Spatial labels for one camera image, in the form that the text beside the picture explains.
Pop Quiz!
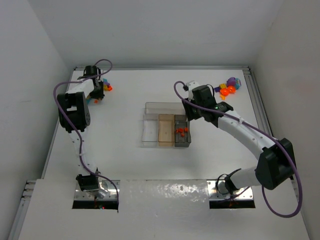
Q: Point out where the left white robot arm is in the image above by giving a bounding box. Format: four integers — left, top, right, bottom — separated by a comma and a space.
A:
55, 65, 104, 193

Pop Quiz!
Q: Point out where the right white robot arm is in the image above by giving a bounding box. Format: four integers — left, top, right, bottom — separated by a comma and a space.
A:
182, 81, 296, 194

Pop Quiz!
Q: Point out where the lower orange funnel lego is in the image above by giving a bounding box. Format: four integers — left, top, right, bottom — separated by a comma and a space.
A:
220, 87, 230, 97

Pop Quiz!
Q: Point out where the orange funnel lego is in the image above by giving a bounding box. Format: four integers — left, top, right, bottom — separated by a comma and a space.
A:
220, 87, 230, 97
227, 85, 237, 94

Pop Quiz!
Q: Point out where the yellow lego brick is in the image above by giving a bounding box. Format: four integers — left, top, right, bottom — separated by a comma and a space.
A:
219, 83, 227, 89

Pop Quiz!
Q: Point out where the upper orange funnel lego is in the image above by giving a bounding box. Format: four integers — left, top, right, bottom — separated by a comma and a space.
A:
227, 85, 237, 94

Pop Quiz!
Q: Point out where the teal grey lego cylinder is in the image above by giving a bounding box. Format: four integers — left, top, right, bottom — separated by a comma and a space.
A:
234, 78, 242, 90

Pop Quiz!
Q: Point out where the grey small container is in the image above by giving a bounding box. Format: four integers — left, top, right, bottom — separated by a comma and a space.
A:
174, 114, 192, 148

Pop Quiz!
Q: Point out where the amber small container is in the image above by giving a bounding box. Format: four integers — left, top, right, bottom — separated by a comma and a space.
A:
158, 114, 175, 147

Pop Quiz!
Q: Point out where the clear long container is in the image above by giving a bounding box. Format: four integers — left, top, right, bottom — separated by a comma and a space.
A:
144, 102, 185, 115

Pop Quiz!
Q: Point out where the clear small container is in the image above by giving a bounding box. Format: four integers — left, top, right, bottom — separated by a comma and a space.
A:
141, 113, 159, 148

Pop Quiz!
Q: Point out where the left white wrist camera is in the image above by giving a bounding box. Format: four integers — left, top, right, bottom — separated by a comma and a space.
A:
96, 80, 104, 88

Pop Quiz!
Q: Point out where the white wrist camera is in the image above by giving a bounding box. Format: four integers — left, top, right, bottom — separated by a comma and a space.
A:
183, 81, 200, 102
96, 80, 104, 88

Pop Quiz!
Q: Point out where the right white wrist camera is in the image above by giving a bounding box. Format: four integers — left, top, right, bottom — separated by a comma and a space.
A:
183, 81, 200, 102

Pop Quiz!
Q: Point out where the right aluminium rail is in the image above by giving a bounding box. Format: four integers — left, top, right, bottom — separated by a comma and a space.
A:
242, 67, 273, 136

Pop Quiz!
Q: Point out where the aluminium rail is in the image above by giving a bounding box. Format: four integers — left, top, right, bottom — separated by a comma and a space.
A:
6, 180, 37, 240
242, 67, 273, 136

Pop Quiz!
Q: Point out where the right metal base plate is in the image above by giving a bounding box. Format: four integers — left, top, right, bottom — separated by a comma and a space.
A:
207, 179, 254, 201

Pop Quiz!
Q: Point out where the metal base plate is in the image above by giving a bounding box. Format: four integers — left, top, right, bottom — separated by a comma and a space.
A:
207, 179, 254, 201
73, 179, 121, 202

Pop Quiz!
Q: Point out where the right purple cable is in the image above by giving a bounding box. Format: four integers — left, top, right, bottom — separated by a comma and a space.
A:
173, 80, 303, 218

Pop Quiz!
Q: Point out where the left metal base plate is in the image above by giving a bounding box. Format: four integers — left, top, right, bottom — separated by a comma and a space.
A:
73, 179, 121, 202

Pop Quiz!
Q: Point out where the left aluminium rail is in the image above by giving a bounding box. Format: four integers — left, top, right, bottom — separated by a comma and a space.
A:
6, 180, 37, 240

